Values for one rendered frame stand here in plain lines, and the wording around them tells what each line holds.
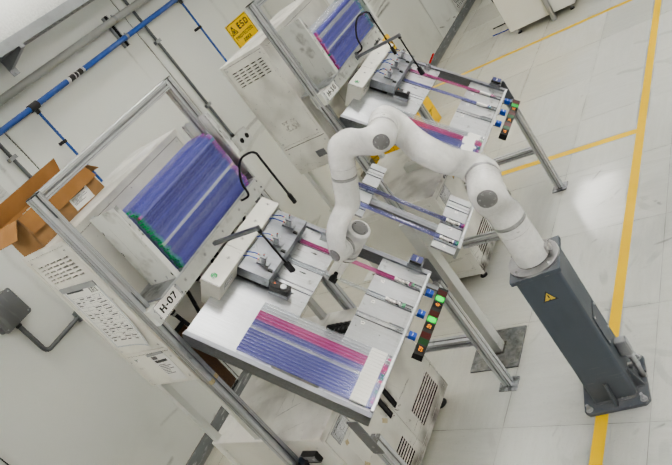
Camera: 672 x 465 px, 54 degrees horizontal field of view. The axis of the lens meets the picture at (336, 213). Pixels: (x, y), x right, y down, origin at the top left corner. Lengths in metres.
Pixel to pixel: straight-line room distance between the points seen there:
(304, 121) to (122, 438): 1.97
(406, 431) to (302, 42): 1.86
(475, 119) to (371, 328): 1.46
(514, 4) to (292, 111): 3.70
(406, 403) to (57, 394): 1.82
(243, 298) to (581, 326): 1.23
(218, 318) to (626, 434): 1.54
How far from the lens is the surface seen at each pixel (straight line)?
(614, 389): 2.81
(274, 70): 3.38
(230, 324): 2.45
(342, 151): 2.19
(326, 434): 2.59
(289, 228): 2.66
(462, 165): 2.27
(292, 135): 3.55
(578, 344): 2.63
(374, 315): 2.52
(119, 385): 3.97
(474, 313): 3.13
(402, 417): 2.94
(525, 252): 2.37
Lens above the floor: 2.08
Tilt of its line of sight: 21 degrees down
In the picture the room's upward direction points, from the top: 38 degrees counter-clockwise
